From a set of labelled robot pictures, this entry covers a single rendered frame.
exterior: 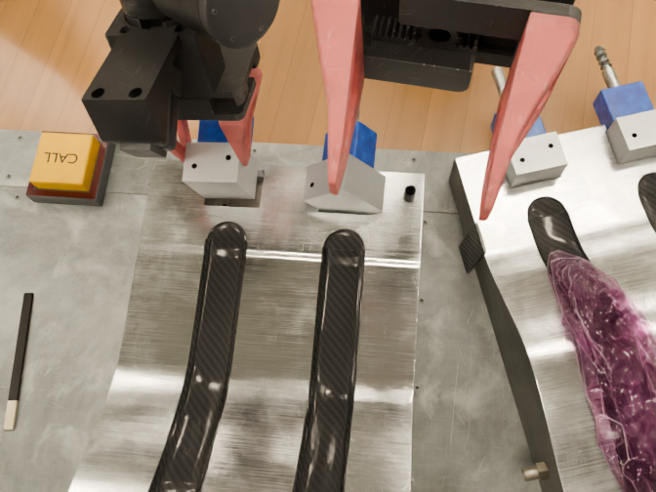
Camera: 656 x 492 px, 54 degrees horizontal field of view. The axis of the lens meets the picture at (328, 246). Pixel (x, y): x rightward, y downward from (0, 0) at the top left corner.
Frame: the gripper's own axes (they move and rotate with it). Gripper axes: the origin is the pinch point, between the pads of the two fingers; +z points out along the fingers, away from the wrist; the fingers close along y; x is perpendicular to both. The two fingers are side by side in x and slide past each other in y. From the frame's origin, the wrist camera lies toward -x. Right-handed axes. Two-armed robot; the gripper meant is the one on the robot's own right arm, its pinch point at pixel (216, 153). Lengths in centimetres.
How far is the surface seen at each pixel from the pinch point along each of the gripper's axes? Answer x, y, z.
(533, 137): 9.1, 27.8, 5.9
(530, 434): -14.1, 28.2, 20.8
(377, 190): 0.8, 13.8, 5.0
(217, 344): -12.4, 0.4, 11.3
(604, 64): 19.5, 35.1, 5.2
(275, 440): -20.3, 7.2, 12.3
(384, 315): -8.8, 15.0, 10.7
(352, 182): -0.5, 11.9, 2.6
